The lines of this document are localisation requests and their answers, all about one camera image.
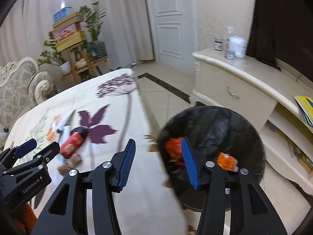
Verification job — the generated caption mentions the orange printed clear wrapper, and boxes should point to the orange printed clear wrapper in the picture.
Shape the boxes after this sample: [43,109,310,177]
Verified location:
[46,114,62,142]

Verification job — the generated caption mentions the wooden plant stand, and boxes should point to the wooden plant stand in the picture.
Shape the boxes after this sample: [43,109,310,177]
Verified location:
[60,41,108,84]

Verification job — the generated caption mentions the clear spray bottle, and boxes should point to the clear spray bottle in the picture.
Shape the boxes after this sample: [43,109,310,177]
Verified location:
[226,26,233,50]

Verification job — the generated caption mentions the floral cream tablecloth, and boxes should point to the floral cream tablecloth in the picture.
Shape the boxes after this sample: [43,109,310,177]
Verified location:
[5,69,187,234]

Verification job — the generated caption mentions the white panel door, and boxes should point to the white panel door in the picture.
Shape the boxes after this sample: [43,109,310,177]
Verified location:
[146,0,197,75]

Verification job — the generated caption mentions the red bottle black cap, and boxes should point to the red bottle black cap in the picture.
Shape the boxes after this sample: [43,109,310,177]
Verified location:
[60,126,88,159]

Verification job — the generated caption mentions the cream ornate armchair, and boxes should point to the cream ornate armchair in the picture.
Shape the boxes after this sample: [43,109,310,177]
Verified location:
[1,57,57,128]

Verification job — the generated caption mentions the black lined trash bin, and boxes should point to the black lined trash bin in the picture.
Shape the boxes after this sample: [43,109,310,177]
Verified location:
[156,106,266,212]

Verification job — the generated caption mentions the orange crumpled wrapper in bin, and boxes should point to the orange crumpled wrapper in bin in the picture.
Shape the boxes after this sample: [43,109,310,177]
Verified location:
[216,153,239,172]

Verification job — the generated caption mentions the yellow book on shelf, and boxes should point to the yellow book on shelf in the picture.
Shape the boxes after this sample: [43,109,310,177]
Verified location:
[294,96,313,127]

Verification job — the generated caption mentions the tall plant in dark pot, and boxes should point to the tall plant in dark pot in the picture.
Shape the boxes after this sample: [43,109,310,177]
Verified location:
[79,1,107,60]

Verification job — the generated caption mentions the pink printed box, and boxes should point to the pink printed box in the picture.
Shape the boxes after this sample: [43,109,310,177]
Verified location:
[56,23,81,41]

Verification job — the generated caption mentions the plant in white pot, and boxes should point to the plant in white pot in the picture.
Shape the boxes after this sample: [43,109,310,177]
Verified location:
[37,31,71,76]

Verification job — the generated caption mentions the small labelled jar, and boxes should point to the small labelled jar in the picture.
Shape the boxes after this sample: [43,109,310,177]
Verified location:
[224,49,235,60]

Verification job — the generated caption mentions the orange plastic bag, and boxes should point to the orange plastic bag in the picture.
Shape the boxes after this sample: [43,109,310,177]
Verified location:
[165,137,185,167]

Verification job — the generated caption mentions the stacked yellow gift boxes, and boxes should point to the stacked yellow gift boxes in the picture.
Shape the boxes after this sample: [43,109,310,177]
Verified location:
[52,12,86,52]

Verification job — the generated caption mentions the blue small box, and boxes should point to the blue small box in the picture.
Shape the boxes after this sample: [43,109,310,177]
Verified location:
[52,6,71,23]

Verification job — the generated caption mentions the cream sideboard cabinet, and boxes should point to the cream sideboard cabinet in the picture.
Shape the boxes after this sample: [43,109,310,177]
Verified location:
[191,49,312,195]

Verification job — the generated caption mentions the checkered fabric bow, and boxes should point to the checkered fabric bow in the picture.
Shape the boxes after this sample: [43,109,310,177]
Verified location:
[58,153,82,176]

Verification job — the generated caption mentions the small dark tin can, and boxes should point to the small dark tin can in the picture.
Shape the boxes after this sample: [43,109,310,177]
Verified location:
[214,37,224,51]

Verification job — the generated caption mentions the white pleated curtain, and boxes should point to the white pleated curtain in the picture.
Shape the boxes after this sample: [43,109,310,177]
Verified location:
[0,0,155,89]

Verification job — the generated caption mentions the white paper sleeve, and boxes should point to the white paper sleeve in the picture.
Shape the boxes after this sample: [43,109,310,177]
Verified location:
[59,125,71,146]

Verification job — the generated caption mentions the dark brown curtain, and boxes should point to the dark brown curtain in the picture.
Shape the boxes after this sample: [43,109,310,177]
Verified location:
[246,0,312,80]

